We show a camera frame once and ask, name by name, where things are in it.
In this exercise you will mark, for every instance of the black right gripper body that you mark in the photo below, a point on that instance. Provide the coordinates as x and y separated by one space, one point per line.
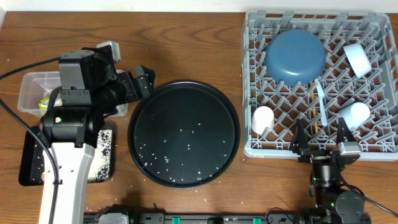
316 158

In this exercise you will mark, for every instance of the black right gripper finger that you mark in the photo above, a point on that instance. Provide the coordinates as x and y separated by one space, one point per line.
299 143
343 132

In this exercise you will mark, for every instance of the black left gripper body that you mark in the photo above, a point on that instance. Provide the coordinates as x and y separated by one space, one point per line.
130 90

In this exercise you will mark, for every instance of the light blue plastic cup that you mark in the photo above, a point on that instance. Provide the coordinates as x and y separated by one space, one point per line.
355 115

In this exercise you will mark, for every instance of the wooden chopstick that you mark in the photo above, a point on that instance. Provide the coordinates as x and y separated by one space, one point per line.
314 110

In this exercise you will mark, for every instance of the light blue plastic knife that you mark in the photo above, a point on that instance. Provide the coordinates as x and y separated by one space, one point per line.
322 106

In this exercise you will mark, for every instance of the pink plastic cup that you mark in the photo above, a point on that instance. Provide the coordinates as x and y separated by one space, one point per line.
262 119

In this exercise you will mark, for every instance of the light blue bowl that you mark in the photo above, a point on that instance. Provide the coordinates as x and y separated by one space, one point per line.
357 59

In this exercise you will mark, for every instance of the dark blue round plate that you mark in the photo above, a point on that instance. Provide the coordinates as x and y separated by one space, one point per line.
295 56

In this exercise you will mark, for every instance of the white rice pile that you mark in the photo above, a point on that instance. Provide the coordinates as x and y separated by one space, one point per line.
100 168

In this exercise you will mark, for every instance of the yellow green wrapper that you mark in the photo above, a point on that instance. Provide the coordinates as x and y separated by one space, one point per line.
43 105

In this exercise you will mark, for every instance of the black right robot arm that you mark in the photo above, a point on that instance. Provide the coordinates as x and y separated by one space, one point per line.
335 201

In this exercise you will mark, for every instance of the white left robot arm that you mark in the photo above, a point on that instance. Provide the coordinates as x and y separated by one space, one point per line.
91 89

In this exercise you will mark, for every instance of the grey dishwasher rack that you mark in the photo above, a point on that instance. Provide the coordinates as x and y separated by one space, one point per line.
377 137

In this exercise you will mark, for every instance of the black round tray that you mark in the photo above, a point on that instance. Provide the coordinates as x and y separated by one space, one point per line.
185 135

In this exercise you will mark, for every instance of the clear plastic bin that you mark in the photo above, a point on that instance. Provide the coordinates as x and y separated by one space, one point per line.
35 88

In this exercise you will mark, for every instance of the black rectangular tray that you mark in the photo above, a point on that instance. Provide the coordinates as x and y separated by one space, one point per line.
32 162

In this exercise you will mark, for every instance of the black rail with green clips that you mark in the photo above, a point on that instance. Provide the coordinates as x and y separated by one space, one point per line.
159 218

